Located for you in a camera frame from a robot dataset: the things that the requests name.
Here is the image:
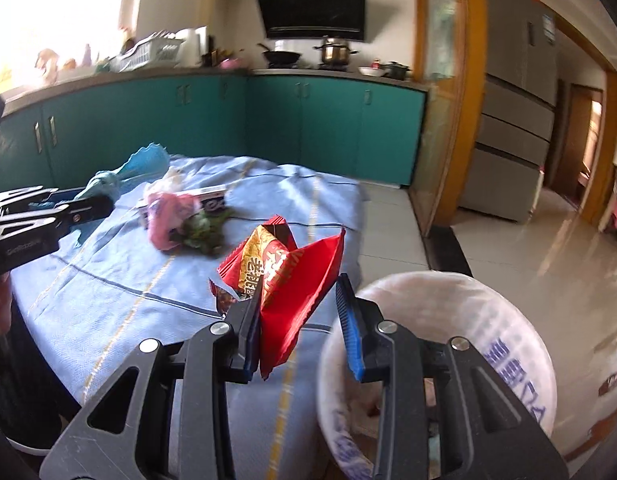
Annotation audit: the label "red yellow snack wrapper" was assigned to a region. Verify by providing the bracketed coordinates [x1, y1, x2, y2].
[217, 216, 346, 379]

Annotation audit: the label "green vegetable scrap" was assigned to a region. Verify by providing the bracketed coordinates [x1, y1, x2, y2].
[170, 209, 231, 256]

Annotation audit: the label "pink tissue pack wrapper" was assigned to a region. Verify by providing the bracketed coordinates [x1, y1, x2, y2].
[144, 178, 201, 252]

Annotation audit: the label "teal blue wrapper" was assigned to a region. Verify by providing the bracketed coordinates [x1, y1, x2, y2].
[75, 143, 171, 203]

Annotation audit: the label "white lined trash bin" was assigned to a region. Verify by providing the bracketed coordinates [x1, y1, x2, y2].
[317, 271, 558, 479]

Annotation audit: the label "teal lower kitchen cabinets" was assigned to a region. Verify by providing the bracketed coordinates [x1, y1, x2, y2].
[0, 70, 427, 191]

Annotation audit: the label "person's left hand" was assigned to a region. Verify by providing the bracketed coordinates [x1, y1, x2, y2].
[0, 273, 12, 335]

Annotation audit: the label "blue cloth table cover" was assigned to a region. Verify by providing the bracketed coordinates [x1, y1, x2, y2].
[12, 155, 365, 479]

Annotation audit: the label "flat white printed box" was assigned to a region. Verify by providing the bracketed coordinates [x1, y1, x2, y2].
[136, 185, 228, 219]

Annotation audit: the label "white dish rack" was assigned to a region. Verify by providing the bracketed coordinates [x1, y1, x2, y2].
[110, 32, 184, 73]

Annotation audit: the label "pink bowl on counter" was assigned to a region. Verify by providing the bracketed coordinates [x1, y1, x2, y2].
[218, 58, 243, 70]

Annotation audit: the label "black wok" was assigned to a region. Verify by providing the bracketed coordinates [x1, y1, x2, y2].
[258, 44, 302, 68]

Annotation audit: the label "white bowl on counter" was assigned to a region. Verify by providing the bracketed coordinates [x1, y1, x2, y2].
[358, 66, 386, 78]

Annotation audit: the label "stainless steel pot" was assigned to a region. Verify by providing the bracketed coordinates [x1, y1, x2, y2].
[314, 37, 358, 67]

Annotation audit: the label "small black pot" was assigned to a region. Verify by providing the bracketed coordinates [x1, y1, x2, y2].
[383, 62, 409, 80]

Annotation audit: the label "grey refrigerator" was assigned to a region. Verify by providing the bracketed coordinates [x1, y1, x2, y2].
[460, 0, 558, 222]

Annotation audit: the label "wooden glass sliding door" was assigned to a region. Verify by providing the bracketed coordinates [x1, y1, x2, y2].
[409, 0, 487, 236]

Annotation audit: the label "black range hood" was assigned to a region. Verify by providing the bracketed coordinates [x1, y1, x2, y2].
[258, 0, 366, 41]

